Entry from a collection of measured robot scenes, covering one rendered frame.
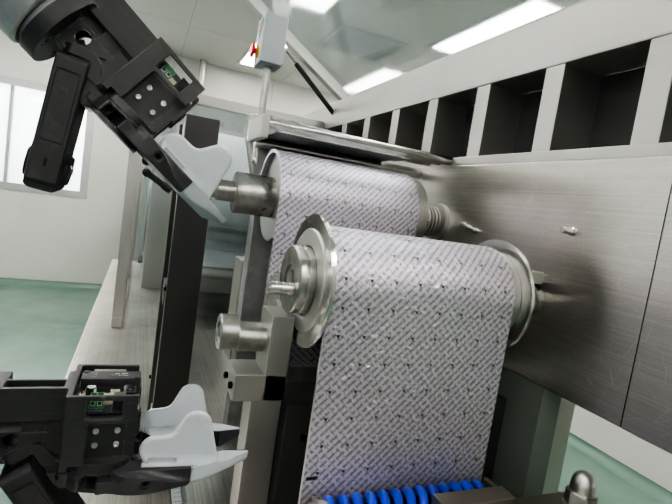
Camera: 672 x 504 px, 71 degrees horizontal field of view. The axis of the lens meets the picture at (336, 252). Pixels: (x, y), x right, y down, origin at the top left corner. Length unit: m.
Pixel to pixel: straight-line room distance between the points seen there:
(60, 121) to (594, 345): 0.60
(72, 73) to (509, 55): 0.63
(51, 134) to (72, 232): 5.62
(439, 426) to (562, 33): 0.55
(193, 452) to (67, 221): 5.66
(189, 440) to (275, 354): 0.15
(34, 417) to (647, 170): 0.64
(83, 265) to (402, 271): 5.71
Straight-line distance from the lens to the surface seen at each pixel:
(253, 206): 0.72
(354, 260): 0.48
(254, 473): 0.61
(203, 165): 0.45
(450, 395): 0.58
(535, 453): 0.74
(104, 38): 0.47
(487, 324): 0.58
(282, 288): 0.49
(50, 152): 0.45
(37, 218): 6.10
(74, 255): 6.10
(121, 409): 0.44
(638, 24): 0.71
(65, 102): 0.45
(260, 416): 0.58
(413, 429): 0.57
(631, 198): 0.63
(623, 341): 0.62
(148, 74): 0.44
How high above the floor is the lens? 1.33
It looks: 5 degrees down
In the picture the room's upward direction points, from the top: 8 degrees clockwise
